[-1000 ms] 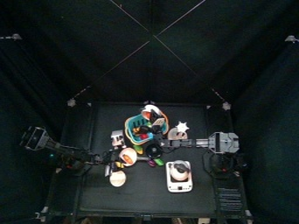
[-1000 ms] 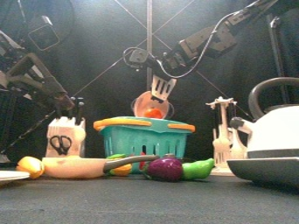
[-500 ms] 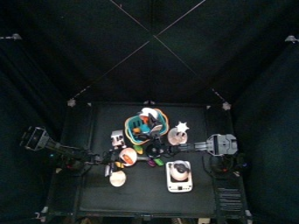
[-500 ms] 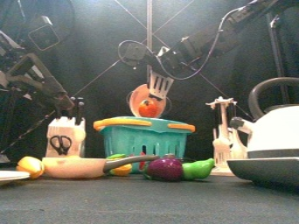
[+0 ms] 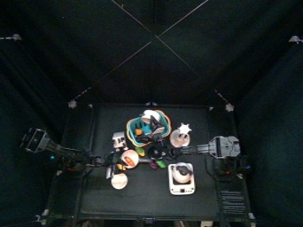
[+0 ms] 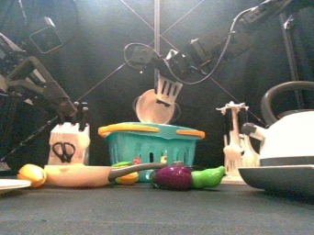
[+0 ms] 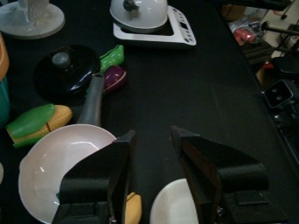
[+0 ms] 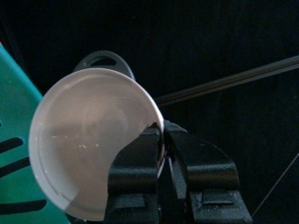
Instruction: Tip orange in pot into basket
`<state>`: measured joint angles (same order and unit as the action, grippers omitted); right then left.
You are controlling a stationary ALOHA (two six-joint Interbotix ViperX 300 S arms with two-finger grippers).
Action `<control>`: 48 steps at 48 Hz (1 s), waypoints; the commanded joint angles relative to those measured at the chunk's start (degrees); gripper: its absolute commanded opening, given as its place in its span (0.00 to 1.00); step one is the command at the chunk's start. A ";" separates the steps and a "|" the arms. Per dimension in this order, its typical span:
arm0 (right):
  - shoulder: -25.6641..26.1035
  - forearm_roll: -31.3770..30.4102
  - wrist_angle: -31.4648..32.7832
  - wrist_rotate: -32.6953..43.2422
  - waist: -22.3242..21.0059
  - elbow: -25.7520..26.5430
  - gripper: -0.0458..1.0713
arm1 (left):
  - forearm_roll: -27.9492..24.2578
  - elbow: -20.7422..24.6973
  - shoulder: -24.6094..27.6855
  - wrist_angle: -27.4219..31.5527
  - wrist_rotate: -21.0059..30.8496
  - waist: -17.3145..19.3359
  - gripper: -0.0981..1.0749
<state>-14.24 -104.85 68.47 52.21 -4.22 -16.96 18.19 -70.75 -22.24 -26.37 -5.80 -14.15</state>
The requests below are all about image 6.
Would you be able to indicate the vertical metal frame pole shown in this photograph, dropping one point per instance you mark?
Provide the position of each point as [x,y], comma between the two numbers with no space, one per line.
[156,21]

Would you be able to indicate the black toy scissors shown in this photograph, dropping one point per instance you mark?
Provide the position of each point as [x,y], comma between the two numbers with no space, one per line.
[63,151]

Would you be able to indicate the grey kettle base tray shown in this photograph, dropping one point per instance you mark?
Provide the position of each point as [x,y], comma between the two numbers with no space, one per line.
[282,180]

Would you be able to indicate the green toy food piece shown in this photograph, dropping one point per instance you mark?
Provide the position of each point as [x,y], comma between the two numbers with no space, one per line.
[122,164]

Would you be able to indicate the purple toy eggplant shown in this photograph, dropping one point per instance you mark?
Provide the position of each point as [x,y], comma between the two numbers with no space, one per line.
[174,178]

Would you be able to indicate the grey metal frame post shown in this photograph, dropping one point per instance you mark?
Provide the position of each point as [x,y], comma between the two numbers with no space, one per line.
[291,61]

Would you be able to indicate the yellow toy lemon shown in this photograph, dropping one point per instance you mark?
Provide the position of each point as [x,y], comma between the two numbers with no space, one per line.
[32,174]

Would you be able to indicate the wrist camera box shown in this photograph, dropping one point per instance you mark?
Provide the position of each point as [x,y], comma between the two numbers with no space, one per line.
[45,38]
[142,56]

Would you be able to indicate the cream toy frying pan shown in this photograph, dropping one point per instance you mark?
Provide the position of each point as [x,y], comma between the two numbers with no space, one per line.
[75,176]

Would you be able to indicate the green toy pepper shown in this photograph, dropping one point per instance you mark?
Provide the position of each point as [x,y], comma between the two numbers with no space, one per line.
[206,178]

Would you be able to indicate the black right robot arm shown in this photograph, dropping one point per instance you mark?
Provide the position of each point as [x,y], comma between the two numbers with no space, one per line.
[222,42]

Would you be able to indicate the white toy fork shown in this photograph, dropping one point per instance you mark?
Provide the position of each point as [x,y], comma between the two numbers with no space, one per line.
[231,151]

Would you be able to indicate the orange toy fruit slice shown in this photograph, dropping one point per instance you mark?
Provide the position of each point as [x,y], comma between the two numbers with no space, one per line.
[128,179]

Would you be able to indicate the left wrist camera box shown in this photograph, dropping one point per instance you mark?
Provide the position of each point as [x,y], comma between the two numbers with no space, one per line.
[45,38]

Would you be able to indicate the white plate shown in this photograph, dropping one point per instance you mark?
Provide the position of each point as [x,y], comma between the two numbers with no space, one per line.
[12,184]

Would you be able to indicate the white utensil rack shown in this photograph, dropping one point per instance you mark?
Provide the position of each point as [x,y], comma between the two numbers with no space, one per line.
[235,122]

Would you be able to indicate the white toy knife block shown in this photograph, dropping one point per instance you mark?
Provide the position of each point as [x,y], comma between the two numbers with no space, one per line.
[67,134]

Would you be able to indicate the white toy spatula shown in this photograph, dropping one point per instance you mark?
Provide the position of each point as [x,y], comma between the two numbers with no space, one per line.
[250,153]

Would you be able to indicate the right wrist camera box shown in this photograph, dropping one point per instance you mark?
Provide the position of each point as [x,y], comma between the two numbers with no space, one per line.
[142,56]

